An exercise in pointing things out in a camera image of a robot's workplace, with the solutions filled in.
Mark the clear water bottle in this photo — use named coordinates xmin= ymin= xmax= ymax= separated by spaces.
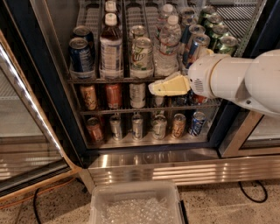
xmin=155 ymin=15 xmax=181 ymax=76
xmin=156 ymin=3 xmax=174 ymax=38

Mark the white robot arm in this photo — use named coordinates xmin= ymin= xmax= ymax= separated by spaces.
xmin=149 ymin=49 xmax=280 ymax=117

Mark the blue middle shelf can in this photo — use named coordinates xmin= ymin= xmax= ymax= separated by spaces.
xmin=171 ymin=94 xmax=188 ymax=107

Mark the blue shelf can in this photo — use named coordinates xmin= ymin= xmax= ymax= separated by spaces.
xmin=171 ymin=94 xmax=188 ymax=107
xmin=189 ymin=111 xmax=206 ymax=136

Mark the white middle shelf can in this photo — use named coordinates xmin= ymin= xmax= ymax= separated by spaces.
xmin=153 ymin=95 xmax=165 ymax=107

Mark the white shelf can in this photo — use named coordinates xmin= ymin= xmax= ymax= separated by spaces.
xmin=153 ymin=95 xmax=165 ymax=107
xmin=152 ymin=115 xmax=167 ymax=140

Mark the red orange middle shelf can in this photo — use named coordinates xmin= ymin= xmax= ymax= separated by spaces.
xmin=192 ymin=93 xmax=207 ymax=105

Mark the blue bottom shelf can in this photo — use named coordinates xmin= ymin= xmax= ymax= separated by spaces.
xmin=189 ymin=111 xmax=206 ymax=136

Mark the gold bottom shelf can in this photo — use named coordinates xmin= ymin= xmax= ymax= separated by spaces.
xmin=171 ymin=114 xmax=186 ymax=138

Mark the silver middle shelf can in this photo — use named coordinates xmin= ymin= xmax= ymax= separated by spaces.
xmin=129 ymin=83 xmax=145 ymax=109

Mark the white bottom shelf can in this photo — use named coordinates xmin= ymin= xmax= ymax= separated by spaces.
xmin=152 ymin=115 xmax=167 ymax=140

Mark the stainless steel fridge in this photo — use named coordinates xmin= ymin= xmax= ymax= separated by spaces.
xmin=1 ymin=0 xmax=279 ymax=187

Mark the front dark tea bottle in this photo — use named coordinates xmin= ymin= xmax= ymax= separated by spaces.
xmin=100 ymin=13 xmax=123 ymax=79

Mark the dark tea bottle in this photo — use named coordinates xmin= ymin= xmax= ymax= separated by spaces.
xmin=100 ymin=13 xmax=123 ymax=79
xmin=104 ymin=0 xmax=120 ymax=20

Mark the tan middle shelf can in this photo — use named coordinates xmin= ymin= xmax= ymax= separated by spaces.
xmin=80 ymin=85 xmax=97 ymax=110

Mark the red bottom shelf can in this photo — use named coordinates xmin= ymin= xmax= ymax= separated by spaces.
xmin=87 ymin=117 xmax=104 ymax=142

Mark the rear dark tea bottle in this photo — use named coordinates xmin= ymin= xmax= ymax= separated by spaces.
xmin=104 ymin=0 xmax=120 ymax=20

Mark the open glass fridge door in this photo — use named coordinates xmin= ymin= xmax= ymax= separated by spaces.
xmin=0 ymin=31 xmax=81 ymax=201

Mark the front red blue pepsi can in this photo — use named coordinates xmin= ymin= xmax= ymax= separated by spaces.
xmin=185 ymin=34 xmax=210 ymax=69

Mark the red blue pepsi can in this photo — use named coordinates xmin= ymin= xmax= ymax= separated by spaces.
xmin=180 ymin=24 xmax=206 ymax=54
xmin=185 ymin=34 xmax=210 ymax=69

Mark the front green soda can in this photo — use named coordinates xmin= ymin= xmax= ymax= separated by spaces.
xmin=214 ymin=36 xmax=238 ymax=56

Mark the green soda can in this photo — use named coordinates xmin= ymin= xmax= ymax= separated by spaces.
xmin=204 ymin=14 xmax=223 ymax=32
xmin=214 ymin=36 xmax=238 ymax=56
xmin=206 ymin=24 xmax=229 ymax=50
xmin=198 ymin=5 xmax=217 ymax=25

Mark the rear green soda can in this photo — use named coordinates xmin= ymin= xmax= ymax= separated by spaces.
xmin=198 ymin=5 xmax=217 ymax=25

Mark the front diet 7up can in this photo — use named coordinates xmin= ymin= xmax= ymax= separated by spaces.
xmin=130 ymin=37 xmax=153 ymax=79

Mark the rear pepsi can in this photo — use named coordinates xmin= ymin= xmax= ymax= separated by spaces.
xmin=179 ymin=7 xmax=196 ymax=21

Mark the silver bottom can centre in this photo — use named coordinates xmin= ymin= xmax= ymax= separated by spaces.
xmin=131 ymin=114 xmax=144 ymax=140

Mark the rear silver soda can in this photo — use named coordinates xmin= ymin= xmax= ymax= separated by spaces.
xmin=129 ymin=25 xmax=146 ymax=40

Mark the silver bottom can left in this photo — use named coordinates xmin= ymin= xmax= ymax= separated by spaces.
xmin=109 ymin=115 xmax=123 ymax=141

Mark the front blue soda can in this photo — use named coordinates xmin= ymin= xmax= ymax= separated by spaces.
xmin=68 ymin=38 xmax=94 ymax=73

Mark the blue soda can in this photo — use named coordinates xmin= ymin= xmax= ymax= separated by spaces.
xmin=68 ymin=38 xmax=94 ymax=73
xmin=73 ymin=25 xmax=95 ymax=57

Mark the rear blue soda can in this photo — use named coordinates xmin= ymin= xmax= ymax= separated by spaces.
xmin=73 ymin=25 xmax=95 ymax=57

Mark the clear plastic bin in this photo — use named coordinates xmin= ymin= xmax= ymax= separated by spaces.
xmin=88 ymin=181 xmax=186 ymax=224

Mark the black cable right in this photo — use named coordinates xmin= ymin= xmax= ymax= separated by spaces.
xmin=237 ymin=179 xmax=269 ymax=204

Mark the black cable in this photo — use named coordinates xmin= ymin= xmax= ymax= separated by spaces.
xmin=32 ymin=187 xmax=44 ymax=224
xmin=237 ymin=179 xmax=269 ymax=204

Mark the orange cable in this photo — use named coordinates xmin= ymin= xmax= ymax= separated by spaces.
xmin=0 ymin=177 xmax=77 ymax=210

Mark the black cable left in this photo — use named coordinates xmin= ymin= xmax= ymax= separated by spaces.
xmin=32 ymin=187 xmax=44 ymax=224

